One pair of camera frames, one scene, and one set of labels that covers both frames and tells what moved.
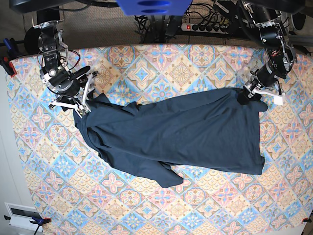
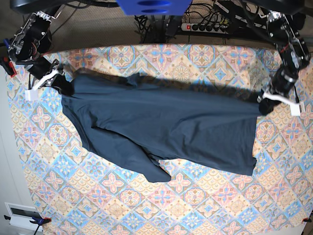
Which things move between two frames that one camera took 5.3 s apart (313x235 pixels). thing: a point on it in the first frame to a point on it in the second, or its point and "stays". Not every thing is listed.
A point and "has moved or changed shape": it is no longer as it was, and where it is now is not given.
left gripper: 79,102 to 66,87
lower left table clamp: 38,221 stays
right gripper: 248,95 to 266,105
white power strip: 205,28 stays
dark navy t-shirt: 214,130 has moved or changed shape
